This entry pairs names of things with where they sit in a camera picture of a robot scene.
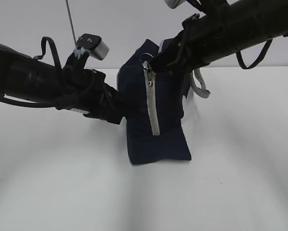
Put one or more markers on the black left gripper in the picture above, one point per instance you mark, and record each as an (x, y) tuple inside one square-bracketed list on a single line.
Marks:
[(85, 91)]

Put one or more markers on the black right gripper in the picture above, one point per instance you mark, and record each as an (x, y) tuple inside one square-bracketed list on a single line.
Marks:
[(177, 55)]

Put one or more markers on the navy blue lunch bag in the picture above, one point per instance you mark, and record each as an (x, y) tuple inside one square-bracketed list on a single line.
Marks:
[(155, 133)]

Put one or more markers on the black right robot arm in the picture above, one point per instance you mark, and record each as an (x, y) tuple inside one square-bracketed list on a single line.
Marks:
[(224, 30)]

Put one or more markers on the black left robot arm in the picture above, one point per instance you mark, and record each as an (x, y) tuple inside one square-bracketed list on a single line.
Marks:
[(28, 82)]

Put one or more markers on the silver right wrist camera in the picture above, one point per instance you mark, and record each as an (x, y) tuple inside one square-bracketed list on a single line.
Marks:
[(172, 4)]

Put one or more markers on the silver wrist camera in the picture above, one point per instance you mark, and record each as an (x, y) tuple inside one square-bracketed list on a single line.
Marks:
[(91, 44), (172, 4)]

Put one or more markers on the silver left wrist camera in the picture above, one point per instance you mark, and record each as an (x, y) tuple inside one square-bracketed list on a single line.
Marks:
[(91, 44)]

